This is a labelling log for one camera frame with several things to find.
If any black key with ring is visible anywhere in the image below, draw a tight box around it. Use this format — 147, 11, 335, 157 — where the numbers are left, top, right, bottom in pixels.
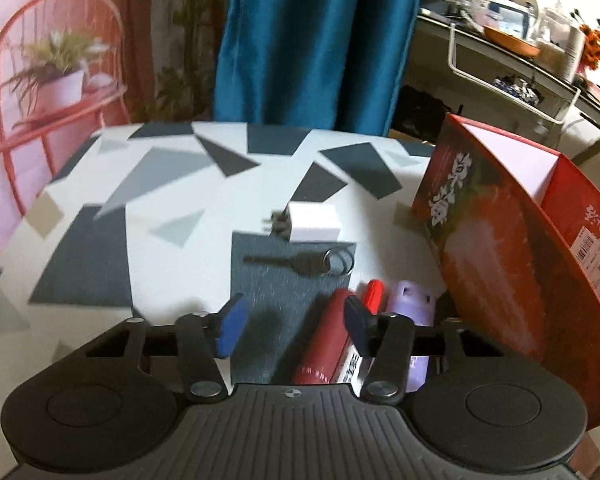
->
242, 247, 355, 278

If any red marker pen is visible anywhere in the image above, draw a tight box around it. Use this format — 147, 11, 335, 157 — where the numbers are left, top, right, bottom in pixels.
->
362, 278, 386, 315

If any teal blue curtain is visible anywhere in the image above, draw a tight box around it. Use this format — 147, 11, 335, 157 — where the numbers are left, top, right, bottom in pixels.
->
213, 0, 419, 136

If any orange shallow bowl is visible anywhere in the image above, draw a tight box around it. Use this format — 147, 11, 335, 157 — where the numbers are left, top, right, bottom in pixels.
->
483, 26, 540, 58

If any potted green plant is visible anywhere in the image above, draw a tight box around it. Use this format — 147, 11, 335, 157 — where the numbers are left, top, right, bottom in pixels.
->
2, 29, 111, 101

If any red strawberry cardboard box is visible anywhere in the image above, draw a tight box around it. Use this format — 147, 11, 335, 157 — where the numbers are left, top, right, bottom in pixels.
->
412, 114, 600, 427

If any white power adapter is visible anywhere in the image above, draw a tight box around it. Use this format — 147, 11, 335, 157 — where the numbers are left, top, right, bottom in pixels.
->
271, 202, 341, 243

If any cluttered grey desk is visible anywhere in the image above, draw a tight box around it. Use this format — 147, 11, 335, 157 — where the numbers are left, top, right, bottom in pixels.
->
404, 0, 600, 166

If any white wire basket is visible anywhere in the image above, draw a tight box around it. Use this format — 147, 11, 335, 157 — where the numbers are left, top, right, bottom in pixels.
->
446, 25, 566, 126

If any red metal chair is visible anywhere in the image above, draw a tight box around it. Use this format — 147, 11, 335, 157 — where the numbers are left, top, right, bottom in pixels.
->
0, 0, 131, 211

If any lilac plastic case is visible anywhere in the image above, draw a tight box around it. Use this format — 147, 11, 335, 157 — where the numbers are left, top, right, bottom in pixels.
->
386, 281, 436, 393

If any orange flower bouquet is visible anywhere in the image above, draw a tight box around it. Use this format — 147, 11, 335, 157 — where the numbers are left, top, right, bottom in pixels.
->
570, 9, 600, 70

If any white spray can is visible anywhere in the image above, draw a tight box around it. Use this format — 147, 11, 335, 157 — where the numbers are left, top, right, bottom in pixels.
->
559, 25, 586, 84

